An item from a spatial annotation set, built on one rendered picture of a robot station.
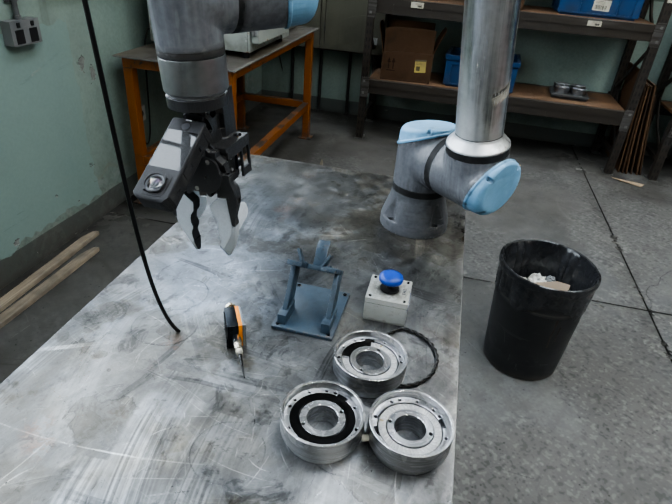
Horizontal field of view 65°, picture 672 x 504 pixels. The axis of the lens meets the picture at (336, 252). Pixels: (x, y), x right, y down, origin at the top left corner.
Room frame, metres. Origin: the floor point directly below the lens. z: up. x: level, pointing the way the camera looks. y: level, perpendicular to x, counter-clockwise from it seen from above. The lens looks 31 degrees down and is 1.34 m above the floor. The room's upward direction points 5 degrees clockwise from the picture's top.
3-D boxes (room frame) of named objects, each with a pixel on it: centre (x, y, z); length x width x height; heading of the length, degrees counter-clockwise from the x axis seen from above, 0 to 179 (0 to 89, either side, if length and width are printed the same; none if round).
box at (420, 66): (4.15, -0.43, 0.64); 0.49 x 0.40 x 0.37; 84
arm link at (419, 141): (1.05, -0.17, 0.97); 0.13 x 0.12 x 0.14; 38
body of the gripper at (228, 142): (0.62, 0.17, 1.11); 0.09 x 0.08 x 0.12; 164
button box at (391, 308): (0.72, -0.10, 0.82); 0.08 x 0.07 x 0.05; 169
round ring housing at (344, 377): (0.56, -0.06, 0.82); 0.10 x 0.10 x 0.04
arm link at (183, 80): (0.61, 0.18, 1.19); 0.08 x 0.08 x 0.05
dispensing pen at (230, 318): (0.59, 0.14, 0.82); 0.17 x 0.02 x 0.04; 19
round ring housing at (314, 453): (0.45, 0.00, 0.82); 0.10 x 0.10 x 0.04
